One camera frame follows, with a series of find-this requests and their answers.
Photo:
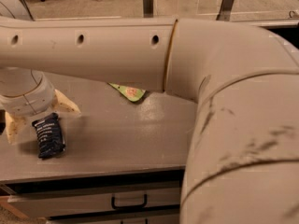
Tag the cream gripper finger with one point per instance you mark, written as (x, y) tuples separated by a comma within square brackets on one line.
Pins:
[(14, 125), (62, 103)]

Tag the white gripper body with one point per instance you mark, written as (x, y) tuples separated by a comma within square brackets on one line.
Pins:
[(26, 104)]

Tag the dark blue rxbar wrapper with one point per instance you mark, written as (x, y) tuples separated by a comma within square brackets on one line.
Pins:
[(49, 136)]

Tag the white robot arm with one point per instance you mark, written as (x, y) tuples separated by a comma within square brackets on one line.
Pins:
[(151, 121)]

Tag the green rice chip bag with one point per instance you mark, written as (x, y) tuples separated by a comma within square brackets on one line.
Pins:
[(132, 94)]

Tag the grey upper drawer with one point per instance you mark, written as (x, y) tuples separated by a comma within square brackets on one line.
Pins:
[(56, 206)]

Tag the grey drawer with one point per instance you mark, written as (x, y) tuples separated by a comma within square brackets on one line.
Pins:
[(155, 215), (56, 206)]

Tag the grey lower drawer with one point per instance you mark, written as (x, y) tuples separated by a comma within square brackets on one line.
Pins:
[(155, 215)]

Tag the black upper drawer handle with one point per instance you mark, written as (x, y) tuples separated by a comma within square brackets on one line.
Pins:
[(132, 201)]

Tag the black drawer handle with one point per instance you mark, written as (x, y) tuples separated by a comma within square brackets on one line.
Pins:
[(132, 201), (135, 221)]

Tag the middle metal railing bracket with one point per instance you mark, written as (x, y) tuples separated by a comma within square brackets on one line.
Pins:
[(148, 8)]

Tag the metal railing bracket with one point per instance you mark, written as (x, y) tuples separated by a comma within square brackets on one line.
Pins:
[(148, 8), (225, 10)]

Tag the black lower drawer handle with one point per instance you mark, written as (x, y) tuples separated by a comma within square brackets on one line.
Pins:
[(135, 221)]

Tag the right metal railing bracket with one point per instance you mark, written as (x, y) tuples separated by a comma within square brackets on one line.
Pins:
[(225, 10)]

